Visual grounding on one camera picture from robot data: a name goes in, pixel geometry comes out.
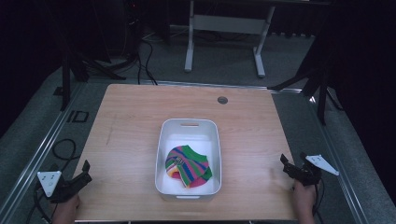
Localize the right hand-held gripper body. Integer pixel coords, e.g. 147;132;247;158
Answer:
292;151;340;188

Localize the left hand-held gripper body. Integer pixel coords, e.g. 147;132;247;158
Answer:
36;170;86;204

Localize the person's left hand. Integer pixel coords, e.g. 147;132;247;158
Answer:
50;193;81;224

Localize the person's right hand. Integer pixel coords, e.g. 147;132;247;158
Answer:
291;179;318;224

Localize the black metal stand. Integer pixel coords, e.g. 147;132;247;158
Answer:
52;46;127;112
268;59;345;126

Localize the colourful striped sock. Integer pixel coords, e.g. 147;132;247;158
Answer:
167;164;214;189
164;145;209;181

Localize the white plastic bin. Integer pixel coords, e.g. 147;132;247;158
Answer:
154;118;223;202

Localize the right hand-held gripper cable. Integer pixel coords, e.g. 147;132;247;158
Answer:
311;176;326;224

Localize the hand-held gripper cable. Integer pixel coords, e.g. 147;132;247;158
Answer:
311;176;326;224
25;182;54;224

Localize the black looped cable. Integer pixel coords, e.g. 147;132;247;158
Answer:
51;137;78;163

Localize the left hand-held gripper cable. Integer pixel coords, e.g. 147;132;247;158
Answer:
25;182;54;224

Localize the aluminium floor rail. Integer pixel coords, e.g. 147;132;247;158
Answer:
306;92;372;224
0;81;87;224

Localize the black floor cable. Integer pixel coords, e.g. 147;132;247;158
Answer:
135;36;159;86

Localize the white desk frame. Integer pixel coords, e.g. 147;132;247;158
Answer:
184;0;276;79

